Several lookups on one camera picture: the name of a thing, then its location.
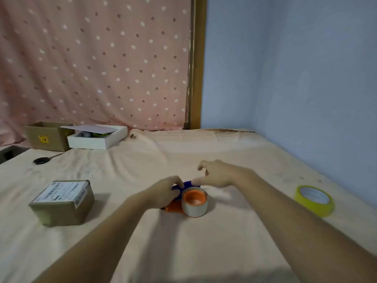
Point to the person's right thumb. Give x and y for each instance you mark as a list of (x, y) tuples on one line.
[(201, 181)]

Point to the person's left forearm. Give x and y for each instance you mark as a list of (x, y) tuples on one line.
[(97, 241)]

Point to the orange and blue tape dispenser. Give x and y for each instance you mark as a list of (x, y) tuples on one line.
[(174, 207)]

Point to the person's right hand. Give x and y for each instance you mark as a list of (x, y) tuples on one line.
[(225, 175)]

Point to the person's left hand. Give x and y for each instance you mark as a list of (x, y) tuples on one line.
[(159, 194)]

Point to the beige bed sheet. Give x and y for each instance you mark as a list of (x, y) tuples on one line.
[(212, 250)]

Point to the person's left fingers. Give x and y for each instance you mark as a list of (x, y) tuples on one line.
[(176, 181)]

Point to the sealed cardboard package with label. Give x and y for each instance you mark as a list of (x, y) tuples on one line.
[(63, 209)]

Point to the wooden frame post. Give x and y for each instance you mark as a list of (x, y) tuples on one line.
[(196, 61)]

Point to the open brown cardboard box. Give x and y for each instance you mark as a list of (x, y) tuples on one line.
[(50, 141)]

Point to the yellow tape roll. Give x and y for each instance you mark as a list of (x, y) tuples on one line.
[(322, 207)]

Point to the person's right forearm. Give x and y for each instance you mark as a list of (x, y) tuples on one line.
[(306, 232)]

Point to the clear packing tape roll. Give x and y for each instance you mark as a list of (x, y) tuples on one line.
[(193, 210)]

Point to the white shallow box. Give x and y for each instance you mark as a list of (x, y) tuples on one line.
[(94, 142)]

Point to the small items in white box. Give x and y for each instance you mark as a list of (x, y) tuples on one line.
[(87, 134)]

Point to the white paper sheet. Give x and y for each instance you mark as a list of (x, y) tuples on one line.
[(91, 129)]

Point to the pink dotted curtain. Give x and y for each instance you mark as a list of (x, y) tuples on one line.
[(88, 61)]

